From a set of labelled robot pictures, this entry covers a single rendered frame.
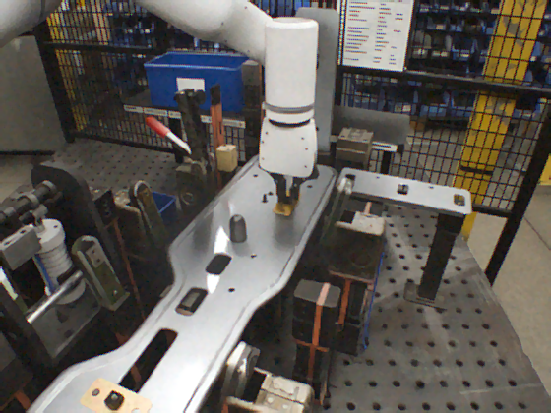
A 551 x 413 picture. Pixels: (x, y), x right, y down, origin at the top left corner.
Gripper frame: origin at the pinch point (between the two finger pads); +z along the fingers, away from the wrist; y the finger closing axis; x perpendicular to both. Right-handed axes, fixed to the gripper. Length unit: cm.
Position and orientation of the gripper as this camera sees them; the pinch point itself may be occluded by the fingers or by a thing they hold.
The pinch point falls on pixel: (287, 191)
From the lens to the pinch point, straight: 75.9
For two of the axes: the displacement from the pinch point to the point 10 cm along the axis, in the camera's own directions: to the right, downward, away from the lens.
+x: 3.6, -5.3, 7.7
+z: 0.0, 8.3, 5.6
